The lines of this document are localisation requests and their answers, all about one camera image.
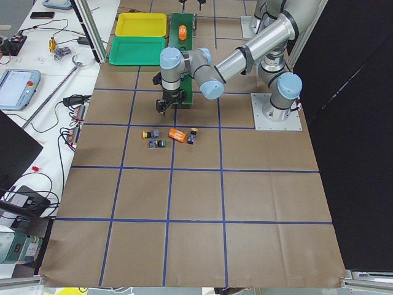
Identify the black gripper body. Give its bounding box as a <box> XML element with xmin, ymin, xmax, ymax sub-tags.
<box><xmin>155</xmin><ymin>88</ymin><xmax>182</xmax><ymax>112</ymax></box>

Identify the orange 4680 cylinder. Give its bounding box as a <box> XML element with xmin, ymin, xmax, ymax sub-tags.
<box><xmin>178</xmin><ymin>25</ymin><xmax>187</xmax><ymax>41</ymax></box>
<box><xmin>168</xmin><ymin>128</ymin><xmax>187</xmax><ymax>143</ymax></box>

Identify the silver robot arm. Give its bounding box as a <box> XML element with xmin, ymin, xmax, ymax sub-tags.
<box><xmin>241</xmin><ymin>1</ymin><xmax>286</xmax><ymax>35</ymax></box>
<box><xmin>153</xmin><ymin>1</ymin><xmax>321</xmax><ymax>114</ymax></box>

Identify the green conveyor belt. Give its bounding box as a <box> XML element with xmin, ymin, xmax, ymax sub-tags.
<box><xmin>168</xmin><ymin>13</ymin><xmax>196</xmax><ymax>109</ymax></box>

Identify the yellow plastic tray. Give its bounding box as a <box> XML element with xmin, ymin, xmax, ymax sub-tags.
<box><xmin>115</xmin><ymin>12</ymin><xmax>167</xmax><ymax>37</ymax></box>

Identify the green plastic tray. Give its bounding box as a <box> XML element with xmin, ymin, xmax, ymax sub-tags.
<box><xmin>109</xmin><ymin>36</ymin><xmax>165</xmax><ymax>66</ymax></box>

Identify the long metal rod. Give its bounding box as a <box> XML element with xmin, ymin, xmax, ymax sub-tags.
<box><xmin>21</xmin><ymin>61</ymin><xmax>84</xmax><ymax>130</ymax></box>

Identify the blue teach pendant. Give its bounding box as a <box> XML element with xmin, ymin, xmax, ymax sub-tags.
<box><xmin>42</xmin><ymin>0</ymin><xmax>72</xmax><ymax>10</ymax></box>
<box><xmin>1</xmin><ymin>69</ymin><xmax>41</xmax><ymax>111</ymax></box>

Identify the brass connector part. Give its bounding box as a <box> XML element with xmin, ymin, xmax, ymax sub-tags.
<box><xmin>49</xmin><ymin>37</ymin><xmax>56</xmax><ymax>53</ymax></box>

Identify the black smartphone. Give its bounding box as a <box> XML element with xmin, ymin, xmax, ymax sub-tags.
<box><xmin>30</xmin><ymin>11</ymin><xmax>55</xmax><ymax>19</ymax></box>

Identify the black monitor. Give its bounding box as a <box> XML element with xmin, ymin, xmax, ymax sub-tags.
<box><xmin>0</xmin><ymin>111</ymin><xmax>43</xmax><ymax>189</ymax></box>

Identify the black power adapter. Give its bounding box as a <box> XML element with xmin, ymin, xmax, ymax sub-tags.
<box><xmin>8</xmin><ymin>186</ymin><xmax>50</xmax><ymax>218</ymax></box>

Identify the green push button switch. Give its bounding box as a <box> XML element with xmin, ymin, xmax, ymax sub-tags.
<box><xmin>149</xmin><ymin>140</ymin><xmax>166</xmax><ymax>148</ymax></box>

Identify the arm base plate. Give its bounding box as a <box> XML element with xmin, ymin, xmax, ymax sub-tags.
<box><xmin>251</xmin><ymin>93</ymin><xmax>303</xmax><ymax>132</ymax></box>
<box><xmin>241</xmin><ymin>16</ymin><xmax>260</xmax><ymax>40</ymax></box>

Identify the aluminium frame post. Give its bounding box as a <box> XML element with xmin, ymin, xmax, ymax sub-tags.
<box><xmin>70</xmin><ymin>0</ymin><xmax>106</xmax><ymax>64</ymax></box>

